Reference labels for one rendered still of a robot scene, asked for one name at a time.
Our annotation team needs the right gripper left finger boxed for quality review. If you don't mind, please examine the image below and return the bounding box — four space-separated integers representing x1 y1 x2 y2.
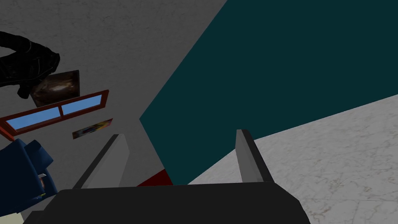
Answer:
72 133 130 190

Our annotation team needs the colourful wall picture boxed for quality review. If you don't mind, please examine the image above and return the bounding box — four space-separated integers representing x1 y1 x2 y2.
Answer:
72 118 113 140

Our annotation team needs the red framed window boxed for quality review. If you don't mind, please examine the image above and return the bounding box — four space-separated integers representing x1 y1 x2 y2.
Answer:
0 89 110 142

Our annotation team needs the blue armchair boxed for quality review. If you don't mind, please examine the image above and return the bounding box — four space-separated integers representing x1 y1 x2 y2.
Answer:
0 138 58 217

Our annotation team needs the dark brown wall picture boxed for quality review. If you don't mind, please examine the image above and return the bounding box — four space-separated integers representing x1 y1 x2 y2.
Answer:
30 70 81 108

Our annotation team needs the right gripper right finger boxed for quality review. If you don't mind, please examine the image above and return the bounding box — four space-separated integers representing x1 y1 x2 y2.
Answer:
235 129 275 184

